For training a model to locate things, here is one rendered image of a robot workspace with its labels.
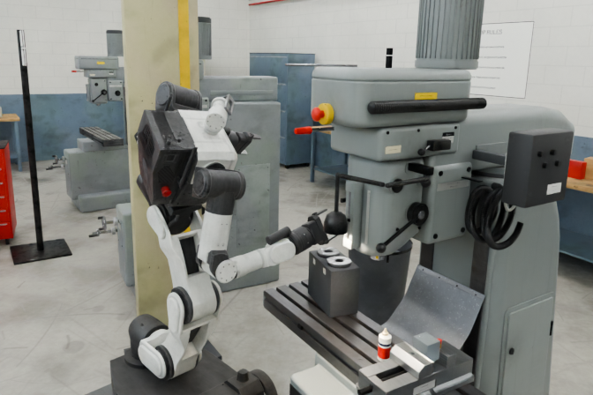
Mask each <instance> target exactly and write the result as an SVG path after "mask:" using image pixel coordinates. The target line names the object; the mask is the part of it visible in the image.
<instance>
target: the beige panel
mask: <svg viewBox="0 0 593 395"><path fill-rule="evenodd" d="M121 12H122V29H123V47H124V82H125V99H126V117H127V134H128V152H129V169H130V187H131V222H132V239H133V256H134V274H135V292H136V310H137V317H138V316H140V315H143V314H149V315H151V316H153V317H155V318H157V319H159V320H160V321H162V322H163V323H164V324H165V325H167V326H169V316H168V307H167V299H168V296H169V294H170V293H171V290H172V289H173V283H172V278H171V273H170V269H169V261H168V259H167V257H166V256H165V254H164V253H163V251H162V250H161V248H160V244H159V239H158V235H157V234H156V233H155V232H154V230H153V229H152V227H151V226H150V224H149V223H148V220H147V216H146V213H147V210H148V208H149V207H150V206H149V204H148V202H147V201H146V198H145V197H144V195H143V193H142V192H141V190H140V188H139V186H138V185H137V183H136V181H137V178H138V176H139V174H140V170H139V151H138V144H137V142H136V139H135V137H134V135H135V134H136V132H137V131H138V128H139V124H140V121H141V117H142V115H143V112H144V109H148V110H155V95H156V91H157V89H158V87H159V85H160V84H161V83H162V82H164V81H168V82H171V83H172V84H174V85H177V86H182V87H185V88H189V89H191V90H197V91H199V26H198V0H121ZM203 349H206V350H207V351H209V352H210V353H212V354H214V355H215V356H216V357H218V358H219V359H220V360H221V354H220V353H219V352H218V351H217V350H216V349H215V347H214V346H213V345H212V344H211V343H210V341H209V340H207V341H206V344H205V345H204V346H203Z"/></svg>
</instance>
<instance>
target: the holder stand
mask: <svg viewBox="0 0 593 395"><path fill-rule="evenodd" d="M359 278H360V268H359V267H358V266H357V265H356V264H354V263H353V262H352V261H351V260H350V259H349V258H347V257H346V256H344V255H343V254H342V253H341V252H340V251H339V250H338V249H336V248H329V247H326V248H320V249H318V250H312V251H309V277H308V294H309V295H310V296H311V298H312V299H313V300H314V301H315V302H316V303H317V304H318V305H319V306H320V307H321V308H322V309H323V310H324V312H325V313H326V314H327V315H328V316H329V317H339V316H345V315H350V314H356V313H357V312H358V295H359Z"/></svg>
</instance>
